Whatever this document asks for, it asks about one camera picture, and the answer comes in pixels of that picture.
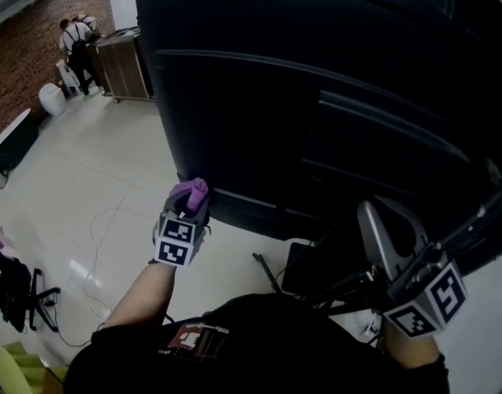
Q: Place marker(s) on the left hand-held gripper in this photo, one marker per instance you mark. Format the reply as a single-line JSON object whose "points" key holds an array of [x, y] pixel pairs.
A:
{"points": [[174, 253]]}

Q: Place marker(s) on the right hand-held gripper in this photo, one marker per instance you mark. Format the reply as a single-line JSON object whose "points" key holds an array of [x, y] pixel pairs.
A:
{"points": [[443, 294]]}

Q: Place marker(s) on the purple cleaning cloth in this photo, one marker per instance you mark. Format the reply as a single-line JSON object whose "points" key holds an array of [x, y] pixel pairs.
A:
{"points": [[197, 191]]}

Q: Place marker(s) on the person's right forearm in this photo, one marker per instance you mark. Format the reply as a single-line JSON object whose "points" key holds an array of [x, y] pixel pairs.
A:
{"points": [[411, 349]]}

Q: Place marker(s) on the person's left forearm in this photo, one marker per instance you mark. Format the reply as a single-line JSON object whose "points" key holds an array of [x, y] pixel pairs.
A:
{"points": [[144, 294]]}

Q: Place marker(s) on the brown wooden cart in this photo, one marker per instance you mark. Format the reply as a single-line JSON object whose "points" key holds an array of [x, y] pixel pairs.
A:
{"points": [[123, 68]]}

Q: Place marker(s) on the person's black t-shirt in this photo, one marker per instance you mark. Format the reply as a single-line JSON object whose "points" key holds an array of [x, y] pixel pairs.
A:
{"points": [[275, 355]]}

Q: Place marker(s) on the white round bin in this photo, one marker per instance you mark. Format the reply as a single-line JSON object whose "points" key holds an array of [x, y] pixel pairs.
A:
{"points": [[52, 100]]}

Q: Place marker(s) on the white plastic chair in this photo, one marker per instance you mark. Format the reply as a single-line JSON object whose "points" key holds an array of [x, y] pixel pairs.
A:
{"points": [[67, 78]]}

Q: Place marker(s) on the dark tub with white rim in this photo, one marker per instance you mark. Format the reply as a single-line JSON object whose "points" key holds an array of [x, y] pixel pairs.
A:
{"points": [[12, 142]]}

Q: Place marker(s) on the black office chair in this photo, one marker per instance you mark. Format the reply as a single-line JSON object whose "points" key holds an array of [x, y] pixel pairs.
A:
{"points": [[12, 285]]}

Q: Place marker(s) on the yellow-green plastic chair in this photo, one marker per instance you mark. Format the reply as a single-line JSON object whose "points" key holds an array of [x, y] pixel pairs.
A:
{"points": [[20, 367]]}

